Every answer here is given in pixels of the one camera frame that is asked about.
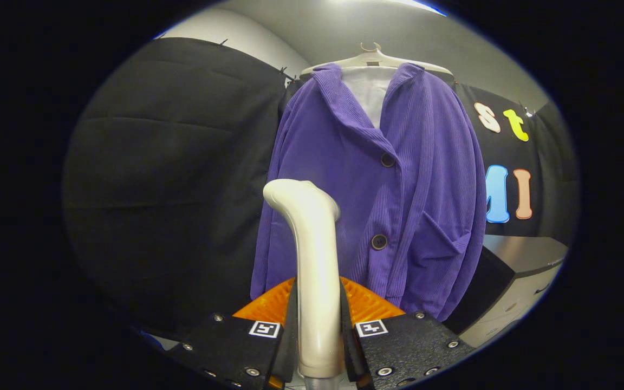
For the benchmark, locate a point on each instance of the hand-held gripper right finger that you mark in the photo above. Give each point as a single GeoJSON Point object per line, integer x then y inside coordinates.
{"type": "Point", "coordinates": [349, 352]}

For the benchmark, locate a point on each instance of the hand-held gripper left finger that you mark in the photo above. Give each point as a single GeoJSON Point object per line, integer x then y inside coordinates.
{"type": "Point", "coordinates": [288, 352]}

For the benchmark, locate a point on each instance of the white garment steamer head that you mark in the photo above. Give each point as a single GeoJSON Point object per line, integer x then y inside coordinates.
{"type": "Point", "coordinates": [317, 271]}

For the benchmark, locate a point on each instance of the grey cabinet with black top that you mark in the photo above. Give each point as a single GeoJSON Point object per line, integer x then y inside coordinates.
{"type": "Point", "coordinates": [528, 254]}

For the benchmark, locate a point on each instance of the white clothes hanger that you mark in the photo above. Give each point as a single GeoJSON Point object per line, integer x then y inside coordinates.
{"type": "Point", "coordinates": [377, 58]}

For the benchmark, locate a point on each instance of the large round ceiling light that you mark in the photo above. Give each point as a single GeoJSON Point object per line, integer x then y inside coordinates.
{"type": "Point", "coordinates": [420, 5]}

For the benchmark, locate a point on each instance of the white garment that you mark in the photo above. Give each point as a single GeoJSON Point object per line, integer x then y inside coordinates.
{"type": "Point", "coordinates": [369, 92]}

